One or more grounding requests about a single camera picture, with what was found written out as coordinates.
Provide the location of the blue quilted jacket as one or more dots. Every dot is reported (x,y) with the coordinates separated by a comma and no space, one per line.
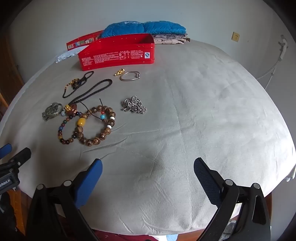
(161,27)

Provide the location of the wooden cabinet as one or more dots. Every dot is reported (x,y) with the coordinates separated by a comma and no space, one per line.
(9,76)

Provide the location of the red tin box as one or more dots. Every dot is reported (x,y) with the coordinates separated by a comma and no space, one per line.
(115,55)

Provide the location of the silver bangle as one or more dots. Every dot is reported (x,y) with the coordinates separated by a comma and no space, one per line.
(129,80)

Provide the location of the gold pendant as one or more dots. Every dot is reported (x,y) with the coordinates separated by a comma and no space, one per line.
(119,71)

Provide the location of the patterned folded cloth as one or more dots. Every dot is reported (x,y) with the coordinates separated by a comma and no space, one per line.
(168,39)

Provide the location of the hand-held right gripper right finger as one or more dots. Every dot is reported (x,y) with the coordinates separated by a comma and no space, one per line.
(205,183)

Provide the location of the white lace cloth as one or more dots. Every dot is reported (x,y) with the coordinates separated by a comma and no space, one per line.
(67,55)

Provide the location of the yellow wall socket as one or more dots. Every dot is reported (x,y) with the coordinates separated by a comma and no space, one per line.
(235,36)

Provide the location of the red cloth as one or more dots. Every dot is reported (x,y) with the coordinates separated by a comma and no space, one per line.
(129,238)

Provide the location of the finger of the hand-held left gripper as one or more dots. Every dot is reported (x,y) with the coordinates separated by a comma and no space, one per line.
(5,149)
(20,157)

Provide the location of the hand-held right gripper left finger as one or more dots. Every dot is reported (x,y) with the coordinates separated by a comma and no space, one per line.
(90,180)

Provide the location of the red tin lid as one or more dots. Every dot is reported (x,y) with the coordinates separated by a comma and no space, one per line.
(78,42)

